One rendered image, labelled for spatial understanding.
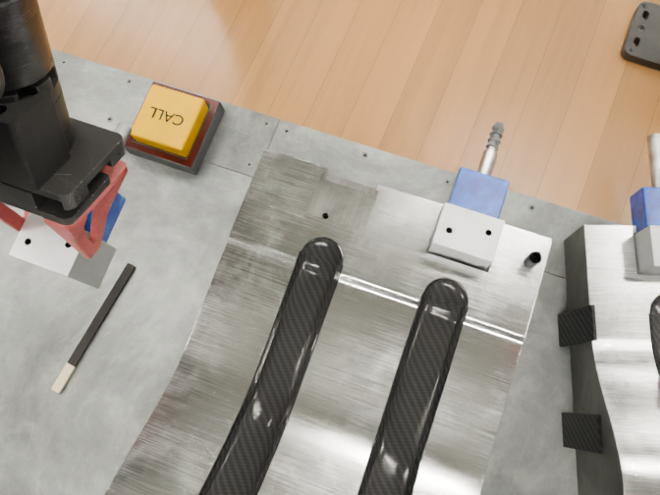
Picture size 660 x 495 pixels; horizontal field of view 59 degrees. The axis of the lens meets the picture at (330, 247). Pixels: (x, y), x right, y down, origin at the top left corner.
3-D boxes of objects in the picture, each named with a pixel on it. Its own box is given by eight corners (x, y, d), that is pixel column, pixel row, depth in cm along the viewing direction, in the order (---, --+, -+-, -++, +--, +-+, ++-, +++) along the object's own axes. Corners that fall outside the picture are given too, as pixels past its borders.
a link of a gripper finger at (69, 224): (93, 296, 42) (63, 204, 35) (7, 263, 43) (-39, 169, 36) (142, 231, 47) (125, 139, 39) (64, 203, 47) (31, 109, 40)
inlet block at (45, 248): (111, 131, 51) (83, 101, 46) (163, 147, 50) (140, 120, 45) (45, 269, 48) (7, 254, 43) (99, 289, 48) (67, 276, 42)
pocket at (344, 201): (326, 181, 55) (324, 166, 51) (380, 198, 54) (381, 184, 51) (309, 225, 54) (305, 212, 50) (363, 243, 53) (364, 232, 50)
